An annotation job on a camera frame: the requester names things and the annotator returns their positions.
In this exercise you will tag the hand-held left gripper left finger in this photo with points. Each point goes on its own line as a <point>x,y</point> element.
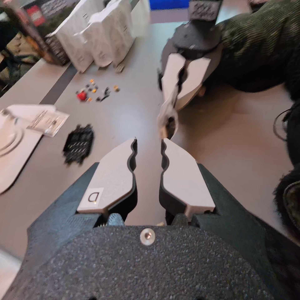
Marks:
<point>107,180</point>

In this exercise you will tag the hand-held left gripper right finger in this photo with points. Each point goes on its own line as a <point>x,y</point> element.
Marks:
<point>187,185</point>

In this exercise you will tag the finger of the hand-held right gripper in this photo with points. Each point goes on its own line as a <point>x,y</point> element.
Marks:
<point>196,75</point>
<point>172,75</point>

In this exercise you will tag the small white paper bag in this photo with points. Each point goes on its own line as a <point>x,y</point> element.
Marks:
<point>164,112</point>

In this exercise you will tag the person's right forearm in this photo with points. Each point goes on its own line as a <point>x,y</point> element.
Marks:
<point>257,46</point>

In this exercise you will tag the grey desk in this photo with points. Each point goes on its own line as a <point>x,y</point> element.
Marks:
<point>140,105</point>

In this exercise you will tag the person's right hand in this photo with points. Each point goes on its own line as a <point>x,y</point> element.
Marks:
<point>202,91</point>

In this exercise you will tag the blue plastic bin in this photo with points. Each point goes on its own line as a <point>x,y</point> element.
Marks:
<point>168,4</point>

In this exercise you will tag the black toy chassis plate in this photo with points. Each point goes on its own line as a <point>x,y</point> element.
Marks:
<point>78,145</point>

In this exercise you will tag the tan toy hair piece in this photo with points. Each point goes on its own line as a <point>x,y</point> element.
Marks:
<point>116,88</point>

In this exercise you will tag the cluster of black yellow bricks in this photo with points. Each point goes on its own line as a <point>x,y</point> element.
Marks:
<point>103,96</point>

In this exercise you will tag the yellow black sticker sheet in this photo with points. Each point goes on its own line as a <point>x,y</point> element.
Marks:
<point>49,121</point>

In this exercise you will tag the red toy minifigure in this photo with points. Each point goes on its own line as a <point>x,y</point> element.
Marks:
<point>82,96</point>

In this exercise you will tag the white book stand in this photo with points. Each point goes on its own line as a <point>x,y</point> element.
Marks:
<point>14,152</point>

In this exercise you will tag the black honeycomb cushion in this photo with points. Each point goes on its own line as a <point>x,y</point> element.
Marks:
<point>283,269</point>

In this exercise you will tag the black toy set box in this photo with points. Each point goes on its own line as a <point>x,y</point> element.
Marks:
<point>35,16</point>

